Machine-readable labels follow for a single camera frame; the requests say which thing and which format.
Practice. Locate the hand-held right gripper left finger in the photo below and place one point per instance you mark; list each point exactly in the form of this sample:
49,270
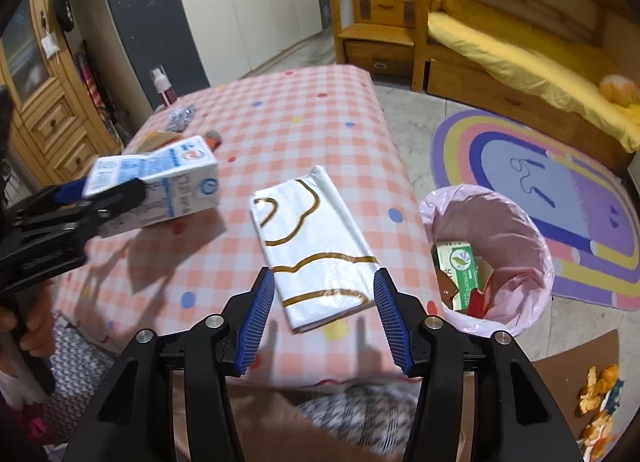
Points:
257,322

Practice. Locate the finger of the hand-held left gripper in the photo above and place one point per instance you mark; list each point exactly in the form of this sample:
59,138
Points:
120,199
67,193

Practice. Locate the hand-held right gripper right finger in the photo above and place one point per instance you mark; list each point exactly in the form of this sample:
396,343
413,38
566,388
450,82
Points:
392,322

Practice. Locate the blue white milk carton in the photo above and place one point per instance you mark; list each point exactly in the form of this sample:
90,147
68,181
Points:
180,181

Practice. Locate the clear snack bag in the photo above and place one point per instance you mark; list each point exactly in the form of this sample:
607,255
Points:
157,139

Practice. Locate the green paper box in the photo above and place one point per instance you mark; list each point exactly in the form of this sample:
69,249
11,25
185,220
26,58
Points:
460,267

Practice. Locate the white gold-lined tissue pack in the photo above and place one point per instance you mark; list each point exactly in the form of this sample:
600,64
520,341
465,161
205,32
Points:
310,242

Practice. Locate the trash bin with pink bag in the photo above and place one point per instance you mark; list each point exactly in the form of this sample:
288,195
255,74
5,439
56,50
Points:
530,242

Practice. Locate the person's left hand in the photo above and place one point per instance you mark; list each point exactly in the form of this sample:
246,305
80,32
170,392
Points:
39,337

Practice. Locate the wooden glass-door cabinet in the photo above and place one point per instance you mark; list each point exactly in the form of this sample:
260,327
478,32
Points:
45,126

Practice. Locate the red wrapper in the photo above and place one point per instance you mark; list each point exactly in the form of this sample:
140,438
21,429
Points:
477,302

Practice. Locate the brown paper bag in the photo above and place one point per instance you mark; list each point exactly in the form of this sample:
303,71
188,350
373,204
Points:
265,417

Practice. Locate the silver blister pack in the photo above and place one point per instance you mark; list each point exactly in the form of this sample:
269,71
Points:
181,116

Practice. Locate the striped fabric bundle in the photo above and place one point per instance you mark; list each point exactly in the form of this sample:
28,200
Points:
97,86

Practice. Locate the small spray bottle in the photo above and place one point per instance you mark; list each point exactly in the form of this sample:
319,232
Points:
162,86

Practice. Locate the white hanging tag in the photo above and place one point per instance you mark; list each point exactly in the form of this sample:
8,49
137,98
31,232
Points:
49,45

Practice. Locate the brown cardboard sheet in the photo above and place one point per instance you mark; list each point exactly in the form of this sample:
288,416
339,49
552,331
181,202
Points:
555,382

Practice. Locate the black hanging bag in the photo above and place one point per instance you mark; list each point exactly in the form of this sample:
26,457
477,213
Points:
64,1

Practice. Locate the pink checkered tablecloth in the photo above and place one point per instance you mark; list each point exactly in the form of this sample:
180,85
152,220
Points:
300,131

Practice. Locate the pile of orange peels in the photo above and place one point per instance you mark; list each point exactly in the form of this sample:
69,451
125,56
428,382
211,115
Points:
597,402

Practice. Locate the rainbow rug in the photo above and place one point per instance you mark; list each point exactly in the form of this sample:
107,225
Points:
550,161

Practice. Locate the grey and white wardrobe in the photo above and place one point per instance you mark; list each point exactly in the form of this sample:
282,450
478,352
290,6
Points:
240,1

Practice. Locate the wooden bunk bed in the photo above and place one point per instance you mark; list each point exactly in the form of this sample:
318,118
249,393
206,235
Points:
500,91

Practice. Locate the yellow bed sheet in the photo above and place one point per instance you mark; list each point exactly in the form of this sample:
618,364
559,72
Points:
525,56

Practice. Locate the wooden stair drawers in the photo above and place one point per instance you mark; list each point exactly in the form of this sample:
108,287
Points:
380,6

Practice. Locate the orange plush toy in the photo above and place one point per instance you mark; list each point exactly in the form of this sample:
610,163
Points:
616,89

